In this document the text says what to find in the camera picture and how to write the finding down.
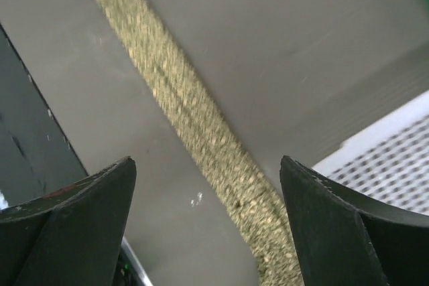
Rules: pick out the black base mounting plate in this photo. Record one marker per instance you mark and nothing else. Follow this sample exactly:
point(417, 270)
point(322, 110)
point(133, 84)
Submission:
point(36, 156)

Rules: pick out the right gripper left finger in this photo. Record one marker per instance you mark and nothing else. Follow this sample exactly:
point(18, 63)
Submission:
point(71, 236)

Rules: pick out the white perforated plastic basket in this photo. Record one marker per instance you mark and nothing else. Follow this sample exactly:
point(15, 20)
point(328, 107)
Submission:
point(388, 160)

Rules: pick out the olive green patterned tie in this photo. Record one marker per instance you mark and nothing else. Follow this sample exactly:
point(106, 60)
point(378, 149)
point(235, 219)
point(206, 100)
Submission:
point(250, 199)

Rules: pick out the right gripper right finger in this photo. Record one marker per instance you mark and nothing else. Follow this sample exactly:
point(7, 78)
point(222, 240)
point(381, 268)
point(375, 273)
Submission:
point(343, 237)

